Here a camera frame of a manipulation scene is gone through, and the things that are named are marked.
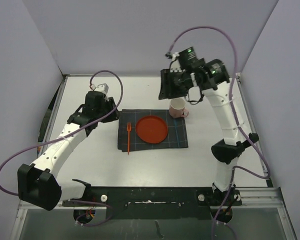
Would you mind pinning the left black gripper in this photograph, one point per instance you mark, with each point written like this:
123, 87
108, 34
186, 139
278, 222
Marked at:
113, 116

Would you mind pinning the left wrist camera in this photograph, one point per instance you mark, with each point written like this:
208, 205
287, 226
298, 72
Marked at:
103, 88

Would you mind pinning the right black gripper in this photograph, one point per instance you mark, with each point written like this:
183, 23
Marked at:
167, 91

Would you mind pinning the aluminium frame rail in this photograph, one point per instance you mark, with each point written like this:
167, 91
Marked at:
150, 197

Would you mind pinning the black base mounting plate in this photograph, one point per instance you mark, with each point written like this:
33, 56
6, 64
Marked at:
160, 211

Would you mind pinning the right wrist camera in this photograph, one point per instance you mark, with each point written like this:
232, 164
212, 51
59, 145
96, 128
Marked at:
174, 66

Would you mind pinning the blue plastic knife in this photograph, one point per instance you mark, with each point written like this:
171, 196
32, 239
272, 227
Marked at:
176, 132

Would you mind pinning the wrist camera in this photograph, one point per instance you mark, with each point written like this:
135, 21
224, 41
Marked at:
174, 66
103, 88

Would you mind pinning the orange round plate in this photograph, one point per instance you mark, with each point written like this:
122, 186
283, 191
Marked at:
151, 129

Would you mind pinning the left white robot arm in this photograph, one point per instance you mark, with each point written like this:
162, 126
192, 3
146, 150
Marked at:
37, 183

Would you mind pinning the pink white mug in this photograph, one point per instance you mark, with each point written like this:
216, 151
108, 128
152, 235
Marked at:
177, 108

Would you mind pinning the dark checked cloth placemat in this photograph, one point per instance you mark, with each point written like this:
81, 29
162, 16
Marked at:
136, 144

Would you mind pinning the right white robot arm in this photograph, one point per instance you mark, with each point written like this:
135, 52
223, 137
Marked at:
214, 83

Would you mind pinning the orange plastic fork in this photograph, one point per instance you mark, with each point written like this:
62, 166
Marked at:
128, 129

